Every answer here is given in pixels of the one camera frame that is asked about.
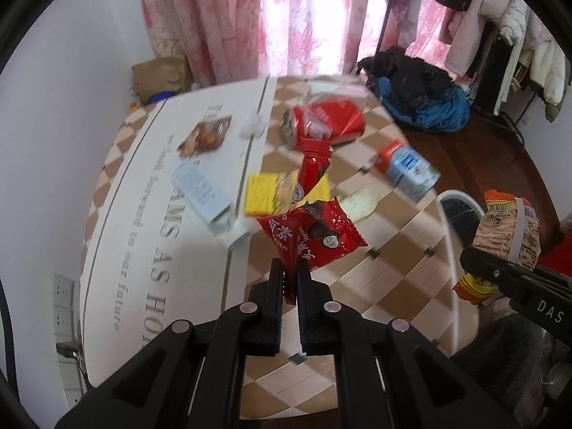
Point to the blue white flat box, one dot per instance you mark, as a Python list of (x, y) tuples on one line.
[(210, 203)]

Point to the crushed red soda can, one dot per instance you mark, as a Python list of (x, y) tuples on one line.
[(336, 120)]

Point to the white crumpled paper scrap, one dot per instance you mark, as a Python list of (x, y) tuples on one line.
[(361, 204)]

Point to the brown snack packet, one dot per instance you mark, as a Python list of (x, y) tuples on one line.
[(207, 136)]

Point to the hanging clothes rack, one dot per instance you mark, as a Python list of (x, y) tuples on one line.
[(493, 47)]

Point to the orange instant noodle wrapper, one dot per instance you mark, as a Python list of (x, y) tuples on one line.
[(508, 230)]

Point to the brown paper bag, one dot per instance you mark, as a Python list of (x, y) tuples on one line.
[(162, 74)]

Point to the white wall socket strip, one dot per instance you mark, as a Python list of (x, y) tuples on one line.
[(68, 346)]

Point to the white round trash bin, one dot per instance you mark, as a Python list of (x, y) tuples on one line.
[(461, 214)]

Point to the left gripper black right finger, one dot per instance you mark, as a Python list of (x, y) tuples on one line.
[(321, 319)]

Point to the blue milk carton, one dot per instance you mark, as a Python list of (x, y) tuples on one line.
[(408, 170)]

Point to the yellow snack packet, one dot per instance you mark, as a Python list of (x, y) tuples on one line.
[(271, 193)]

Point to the pink floral curtain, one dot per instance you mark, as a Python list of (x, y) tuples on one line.
[(228, 40)]

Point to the crumpled clear plastic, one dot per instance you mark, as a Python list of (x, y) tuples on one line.
[(253, 126)]

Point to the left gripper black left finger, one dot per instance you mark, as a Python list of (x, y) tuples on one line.
[(263, 327)]

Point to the blue black clothes pile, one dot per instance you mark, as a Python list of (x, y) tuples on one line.
[(415, 92)]

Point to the red snack wrapper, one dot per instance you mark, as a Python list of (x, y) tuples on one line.
[(317, 232)]

